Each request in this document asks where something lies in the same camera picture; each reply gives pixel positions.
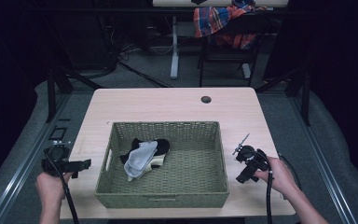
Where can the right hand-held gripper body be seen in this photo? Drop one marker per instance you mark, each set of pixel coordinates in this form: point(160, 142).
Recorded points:
point(254, 160)

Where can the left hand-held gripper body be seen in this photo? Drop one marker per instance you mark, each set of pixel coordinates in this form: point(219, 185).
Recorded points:
point(56, 163)

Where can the person's left hand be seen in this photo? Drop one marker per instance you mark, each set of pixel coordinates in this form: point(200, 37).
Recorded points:
point(50, 189)

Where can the person's right hand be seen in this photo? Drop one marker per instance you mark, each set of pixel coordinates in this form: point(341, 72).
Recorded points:
point(279, 177)

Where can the black square floor plate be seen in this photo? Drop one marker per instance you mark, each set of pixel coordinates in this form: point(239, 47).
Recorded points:
point(57, 133)

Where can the black metal stand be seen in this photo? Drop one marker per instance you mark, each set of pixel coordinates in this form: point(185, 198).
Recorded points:
point(52, 93)
point(304, 96)

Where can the cream sock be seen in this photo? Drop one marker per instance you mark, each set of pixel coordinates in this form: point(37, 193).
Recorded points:
point(158, 161)

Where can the green woven basket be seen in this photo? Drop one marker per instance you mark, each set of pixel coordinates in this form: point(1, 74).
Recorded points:
point(167, 183)

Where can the black sock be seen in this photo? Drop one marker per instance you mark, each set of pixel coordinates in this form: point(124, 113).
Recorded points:
point(163, 146)

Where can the black chair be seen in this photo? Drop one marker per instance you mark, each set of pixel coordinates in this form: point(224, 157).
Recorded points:
point(230, 54)

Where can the plaid shirt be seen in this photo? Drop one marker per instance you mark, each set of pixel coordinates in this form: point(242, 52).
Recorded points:
point(213, 20)

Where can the white desk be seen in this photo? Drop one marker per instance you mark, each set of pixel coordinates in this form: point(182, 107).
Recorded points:
point(180, 3)

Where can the aluminium floor rail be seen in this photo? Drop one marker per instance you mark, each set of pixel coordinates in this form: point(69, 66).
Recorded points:
point(18, 174)
point(326, 174)

